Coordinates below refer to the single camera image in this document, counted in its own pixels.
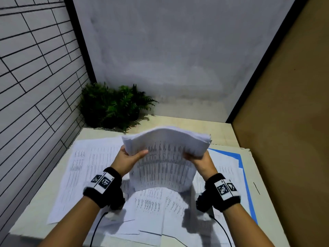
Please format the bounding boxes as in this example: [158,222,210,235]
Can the person's left hand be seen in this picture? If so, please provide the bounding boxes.
[110,145,149,178]

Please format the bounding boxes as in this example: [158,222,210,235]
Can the person's right hand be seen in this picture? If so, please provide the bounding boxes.
[183,150,219,182]

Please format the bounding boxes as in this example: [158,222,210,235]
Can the stack of printed paper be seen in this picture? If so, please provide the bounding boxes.
[121,126,212,193]

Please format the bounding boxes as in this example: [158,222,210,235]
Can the person's left forearm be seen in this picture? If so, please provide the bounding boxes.
[38,195,104,247]

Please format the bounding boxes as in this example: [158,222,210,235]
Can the person's right forearm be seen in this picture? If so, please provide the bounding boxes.
[222,202,275,247]

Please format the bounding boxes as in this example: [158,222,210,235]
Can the green fern plant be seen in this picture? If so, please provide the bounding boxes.
[78,82,159,133]

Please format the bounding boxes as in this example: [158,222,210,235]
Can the blue folder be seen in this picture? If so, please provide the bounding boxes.
[208,148,258,226]

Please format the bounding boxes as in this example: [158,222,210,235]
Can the spread of loose printed sheets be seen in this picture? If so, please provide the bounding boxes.
[46,136,254,247]

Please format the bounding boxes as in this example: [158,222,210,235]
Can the black wrist camera band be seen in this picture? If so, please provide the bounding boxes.
[196,173,242,213]
[83,167,126,211]

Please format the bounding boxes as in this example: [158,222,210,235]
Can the black cable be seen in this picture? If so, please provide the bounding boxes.
[208,214,233,247]
[89,211,109,247]

